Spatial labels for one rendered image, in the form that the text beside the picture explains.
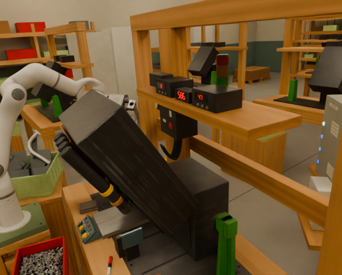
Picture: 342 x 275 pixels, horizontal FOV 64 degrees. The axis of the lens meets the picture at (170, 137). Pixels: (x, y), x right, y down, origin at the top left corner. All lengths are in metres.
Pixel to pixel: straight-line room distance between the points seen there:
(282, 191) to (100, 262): 0.83
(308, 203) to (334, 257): 0.19
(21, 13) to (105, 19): 2.20
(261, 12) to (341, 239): 0.71
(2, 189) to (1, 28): 6.18
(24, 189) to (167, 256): 1.23
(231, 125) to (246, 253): 0.67
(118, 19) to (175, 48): 7.66
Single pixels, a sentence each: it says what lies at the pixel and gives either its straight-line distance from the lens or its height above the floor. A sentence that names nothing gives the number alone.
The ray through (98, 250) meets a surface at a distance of 1.43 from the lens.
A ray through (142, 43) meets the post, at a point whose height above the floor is 1.77.
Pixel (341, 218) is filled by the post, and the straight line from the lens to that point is 0.92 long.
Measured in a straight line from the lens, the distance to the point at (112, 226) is 1.16.
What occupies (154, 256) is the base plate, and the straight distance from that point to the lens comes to 1.34.
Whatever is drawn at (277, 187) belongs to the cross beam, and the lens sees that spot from 1.16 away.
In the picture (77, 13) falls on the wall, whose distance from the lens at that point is 8.61.
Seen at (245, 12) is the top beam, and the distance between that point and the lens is 1.02.
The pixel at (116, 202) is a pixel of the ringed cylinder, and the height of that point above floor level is 1.34.
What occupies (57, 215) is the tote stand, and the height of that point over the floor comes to 0.64.
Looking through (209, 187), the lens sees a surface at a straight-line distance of 1.13.
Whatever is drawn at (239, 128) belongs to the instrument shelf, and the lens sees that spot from 0.90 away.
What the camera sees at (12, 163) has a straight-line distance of 2.44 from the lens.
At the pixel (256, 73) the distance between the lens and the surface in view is 10.21.
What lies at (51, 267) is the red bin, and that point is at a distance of 1.45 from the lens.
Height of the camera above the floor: 1.83
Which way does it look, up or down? 21 degrees down
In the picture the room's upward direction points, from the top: 3 degrees counter-clockwise
